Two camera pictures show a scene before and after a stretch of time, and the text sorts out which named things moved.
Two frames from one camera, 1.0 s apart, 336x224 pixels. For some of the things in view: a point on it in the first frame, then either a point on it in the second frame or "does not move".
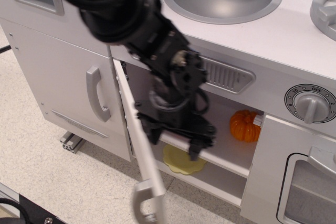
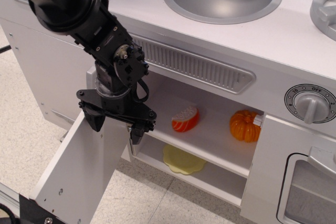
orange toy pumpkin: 242,127 does not move
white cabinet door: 148,173 -> 75,181
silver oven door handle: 323,158 does not move
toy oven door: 307,194 does not move
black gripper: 179,110 -> 117,103
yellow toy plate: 179,161 does not move
